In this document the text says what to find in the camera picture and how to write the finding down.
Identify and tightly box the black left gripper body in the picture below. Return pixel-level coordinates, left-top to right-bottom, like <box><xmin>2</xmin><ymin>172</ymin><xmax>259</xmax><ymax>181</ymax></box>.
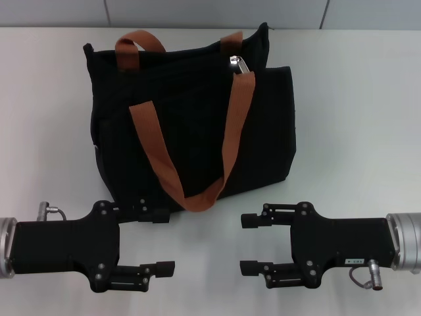
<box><xmin>9</xmin><ymin>199</ymin><xmax>122</xmax><ymax>294</ymax></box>

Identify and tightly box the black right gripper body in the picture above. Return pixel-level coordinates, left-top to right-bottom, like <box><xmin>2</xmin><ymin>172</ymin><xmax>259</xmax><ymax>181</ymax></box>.
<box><xmin>289</xmin><ymin>201</ymin><xmax>401</xmax><ymax>290</ymax></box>

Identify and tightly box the black bag with brown handles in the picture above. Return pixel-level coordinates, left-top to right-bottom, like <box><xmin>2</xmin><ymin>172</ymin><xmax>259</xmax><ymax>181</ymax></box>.
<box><xmin>82</xmin><ymin>22</ymin><xmax>299</xmax><ymax>213</ymax></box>

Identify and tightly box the silver zipper pull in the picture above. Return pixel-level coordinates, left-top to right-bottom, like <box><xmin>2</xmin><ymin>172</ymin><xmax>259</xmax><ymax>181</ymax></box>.
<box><xmin>229</xmin><ymin>55</ymin><xmax>251</xmax><ymax>76</ymax></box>

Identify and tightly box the right gripper cable with connector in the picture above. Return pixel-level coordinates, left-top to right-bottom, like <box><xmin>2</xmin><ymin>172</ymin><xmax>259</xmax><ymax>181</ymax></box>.
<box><xmin>348</xmin><ymin>259</ymin><xmax>385</xmax><ymax>292</ymax></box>

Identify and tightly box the gripper cable with connector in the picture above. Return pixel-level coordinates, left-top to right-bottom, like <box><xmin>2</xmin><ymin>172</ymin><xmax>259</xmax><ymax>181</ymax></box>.
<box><xmin>36</xmin><ymin>201</ymin><xmax>68</xmax><ymax>222</ymax></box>
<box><xmin>348</xmin><ymin>259</ymin><xmax>385</xmax><ymax>292</ymax></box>

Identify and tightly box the left gripper cable with connector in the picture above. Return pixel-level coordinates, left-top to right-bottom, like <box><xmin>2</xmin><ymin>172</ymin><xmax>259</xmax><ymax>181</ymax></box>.
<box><xmin>36</xmin><ymin>201</ymin><xmax>68</xmax><ymax>222</ymax></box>

